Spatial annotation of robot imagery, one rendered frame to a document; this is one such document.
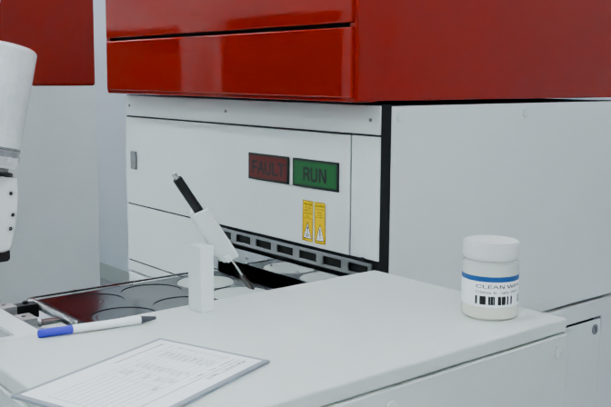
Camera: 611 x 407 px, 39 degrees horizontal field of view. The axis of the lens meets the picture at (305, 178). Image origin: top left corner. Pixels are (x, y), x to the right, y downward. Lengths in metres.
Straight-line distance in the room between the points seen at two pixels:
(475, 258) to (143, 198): 1.02
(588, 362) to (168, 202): 0.92
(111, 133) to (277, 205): 3.87
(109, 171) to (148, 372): 4.54
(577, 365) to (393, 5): 0.86
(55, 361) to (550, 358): 0.58
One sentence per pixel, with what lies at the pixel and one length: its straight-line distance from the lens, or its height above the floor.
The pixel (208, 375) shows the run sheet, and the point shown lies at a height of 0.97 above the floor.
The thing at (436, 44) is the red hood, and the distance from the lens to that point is 1.42.
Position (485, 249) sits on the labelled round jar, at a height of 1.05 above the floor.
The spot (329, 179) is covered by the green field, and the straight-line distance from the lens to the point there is 1.42.
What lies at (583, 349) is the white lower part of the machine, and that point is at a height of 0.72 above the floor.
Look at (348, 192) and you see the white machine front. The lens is 1.39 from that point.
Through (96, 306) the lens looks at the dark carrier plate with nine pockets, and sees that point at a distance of 1.42.
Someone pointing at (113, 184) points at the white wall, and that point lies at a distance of 5.38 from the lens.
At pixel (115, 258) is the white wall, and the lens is 5.44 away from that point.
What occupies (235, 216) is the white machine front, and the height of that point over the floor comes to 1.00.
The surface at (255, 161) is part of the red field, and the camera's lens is 1.57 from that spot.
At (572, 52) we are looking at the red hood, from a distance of 1.72.
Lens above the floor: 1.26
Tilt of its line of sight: 7 degrees down
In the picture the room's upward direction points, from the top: straight up
